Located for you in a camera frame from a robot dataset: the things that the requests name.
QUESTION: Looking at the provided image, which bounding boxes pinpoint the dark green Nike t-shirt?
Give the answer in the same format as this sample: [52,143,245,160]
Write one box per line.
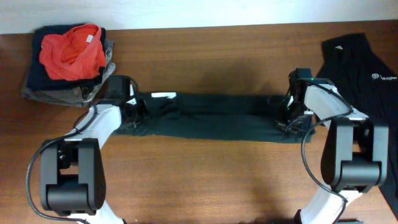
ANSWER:
[114,92,305,143]

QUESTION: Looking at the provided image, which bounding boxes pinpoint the grey folded garment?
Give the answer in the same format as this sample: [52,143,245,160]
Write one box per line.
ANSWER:
[21,39,116,108]

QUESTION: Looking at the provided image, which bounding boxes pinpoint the red folded garment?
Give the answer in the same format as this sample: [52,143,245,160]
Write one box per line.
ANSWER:
[39,24,106,82]

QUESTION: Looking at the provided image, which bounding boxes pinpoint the navy folded garment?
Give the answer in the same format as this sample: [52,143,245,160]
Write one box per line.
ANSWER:
[27,24,106,91]

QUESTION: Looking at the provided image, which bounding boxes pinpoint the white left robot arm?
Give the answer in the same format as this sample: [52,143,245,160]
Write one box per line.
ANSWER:
[39,75,144,223]

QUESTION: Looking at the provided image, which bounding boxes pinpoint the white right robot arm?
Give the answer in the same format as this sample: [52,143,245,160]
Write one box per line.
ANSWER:
[275,68,389,224]

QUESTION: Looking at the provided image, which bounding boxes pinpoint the black garment with white logo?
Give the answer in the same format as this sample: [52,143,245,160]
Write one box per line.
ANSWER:
[317,33,397,216]

